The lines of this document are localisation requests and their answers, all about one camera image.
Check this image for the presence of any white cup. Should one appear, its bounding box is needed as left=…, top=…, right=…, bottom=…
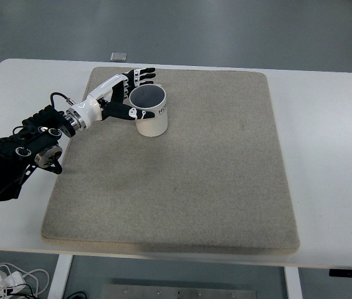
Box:
left=128, top=85, right=169, bottom=138

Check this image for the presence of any white table leg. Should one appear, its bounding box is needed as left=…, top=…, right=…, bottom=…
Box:
left=283, top=266, right=303, bottom=299
left=48, top=254, right=74, bottom=299

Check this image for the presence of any black table control panel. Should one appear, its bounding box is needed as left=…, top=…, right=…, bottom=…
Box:
left=328, top=268, right=352, bottom=278

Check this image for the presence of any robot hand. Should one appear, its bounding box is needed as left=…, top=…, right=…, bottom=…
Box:
left=73, top=66, right=164, bottom=128

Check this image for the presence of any grey-brown felt mat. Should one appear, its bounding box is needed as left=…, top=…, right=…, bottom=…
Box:
left=40, top=66, right=301, bottom=257

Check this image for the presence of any grey metal plate with screws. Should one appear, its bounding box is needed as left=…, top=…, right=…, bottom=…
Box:
left=102, top=283, right=259, bottom=299

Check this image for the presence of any white cable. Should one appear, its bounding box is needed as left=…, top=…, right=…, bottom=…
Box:
left=0, top=263, right=50, bottom=299

